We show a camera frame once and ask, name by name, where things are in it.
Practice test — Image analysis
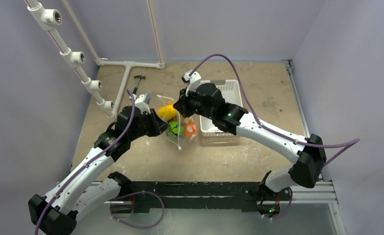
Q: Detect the aluminium rail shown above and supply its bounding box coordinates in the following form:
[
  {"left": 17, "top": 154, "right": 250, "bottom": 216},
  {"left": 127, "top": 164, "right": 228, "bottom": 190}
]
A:
[{"left": 282, "top": 59, "right": 346, "bottom": 235}]

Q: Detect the small black hammer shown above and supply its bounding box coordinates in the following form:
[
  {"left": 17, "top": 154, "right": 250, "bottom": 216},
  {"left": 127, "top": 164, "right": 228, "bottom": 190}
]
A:
[{"left": 132, "top": 75, "right": 146, "bottom": 96}]

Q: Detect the clear zip top bag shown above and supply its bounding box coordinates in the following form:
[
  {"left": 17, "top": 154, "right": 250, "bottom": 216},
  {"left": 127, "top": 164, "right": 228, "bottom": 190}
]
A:
[{"left": 157, "top": 94, "right": 198, "bottom": 150}]

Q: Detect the black base bar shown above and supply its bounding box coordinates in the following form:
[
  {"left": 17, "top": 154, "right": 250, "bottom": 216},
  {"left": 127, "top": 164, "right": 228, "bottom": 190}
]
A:
[{"left": 108, "top": 171, "right": 292, "bottom": 216}]

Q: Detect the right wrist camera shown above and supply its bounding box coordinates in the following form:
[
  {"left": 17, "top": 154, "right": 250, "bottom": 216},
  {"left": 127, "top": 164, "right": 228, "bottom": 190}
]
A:
[{"left": 182, "top": 70, "right": 201, "bottom": 96}]

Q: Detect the green watermelon toy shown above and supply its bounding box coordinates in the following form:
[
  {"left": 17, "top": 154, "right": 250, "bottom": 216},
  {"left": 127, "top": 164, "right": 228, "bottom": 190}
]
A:
[{"left": 166, "top": 121, "right": 184, "bottom": 138}]

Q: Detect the white pvc pipe frame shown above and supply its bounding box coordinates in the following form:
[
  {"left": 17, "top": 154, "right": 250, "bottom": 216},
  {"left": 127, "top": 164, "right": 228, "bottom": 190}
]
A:
[{"left": 25, "top": 0, "right": 165, "bottom": 119}]

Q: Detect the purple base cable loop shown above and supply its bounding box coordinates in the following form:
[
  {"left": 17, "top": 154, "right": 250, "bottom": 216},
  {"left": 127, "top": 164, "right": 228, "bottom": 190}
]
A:
[{"left": 109, "top": 191, "right": 165, "bottom": 230}]

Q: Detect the yellow mango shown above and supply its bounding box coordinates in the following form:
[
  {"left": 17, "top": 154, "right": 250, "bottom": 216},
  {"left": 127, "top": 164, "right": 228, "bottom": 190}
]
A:
[{"left": 157, "top": 104, "right": 177, "bottom": 122}]

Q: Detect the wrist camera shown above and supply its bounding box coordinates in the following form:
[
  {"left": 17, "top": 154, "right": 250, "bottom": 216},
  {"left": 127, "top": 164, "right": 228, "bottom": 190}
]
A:
[
  {"left": 129, "top": 93, "right": 151, "bottom": 117},
  {"left": 182, "top": 70, "right": 201, "bottom": 96}
]

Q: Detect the white plastic basket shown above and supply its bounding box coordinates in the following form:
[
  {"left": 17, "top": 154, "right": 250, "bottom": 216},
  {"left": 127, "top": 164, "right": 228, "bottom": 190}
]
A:
[{"left": 199, "top": 80, "right": 243, "bottom": 147}]

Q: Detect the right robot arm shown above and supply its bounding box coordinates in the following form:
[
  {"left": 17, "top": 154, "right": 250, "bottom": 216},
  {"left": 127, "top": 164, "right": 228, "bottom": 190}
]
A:
[{"left": 173, "top": 83, "right": 326, "bottom": 199}]

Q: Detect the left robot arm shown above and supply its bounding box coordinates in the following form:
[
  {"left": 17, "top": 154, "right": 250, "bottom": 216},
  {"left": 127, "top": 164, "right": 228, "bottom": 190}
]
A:
[{"left": 28, "top": 106, "right": 169, "bottom": 235}]

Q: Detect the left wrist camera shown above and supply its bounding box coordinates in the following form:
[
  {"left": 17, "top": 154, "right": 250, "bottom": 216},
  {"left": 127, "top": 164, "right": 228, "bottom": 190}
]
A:
[{"left": 129, "top": 93, "right": 151, "bottom": 117}]

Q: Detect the orange fruit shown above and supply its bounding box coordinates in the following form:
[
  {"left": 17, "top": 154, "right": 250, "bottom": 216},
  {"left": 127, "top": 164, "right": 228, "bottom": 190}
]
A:
[{"left": 184, "top": 122, "right": 197, "bottom": 138}]

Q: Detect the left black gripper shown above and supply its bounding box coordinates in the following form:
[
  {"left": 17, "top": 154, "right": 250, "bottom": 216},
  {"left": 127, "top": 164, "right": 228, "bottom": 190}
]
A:
[{"left": 128, "top": 108, "right": 170, "bottom": 141}]

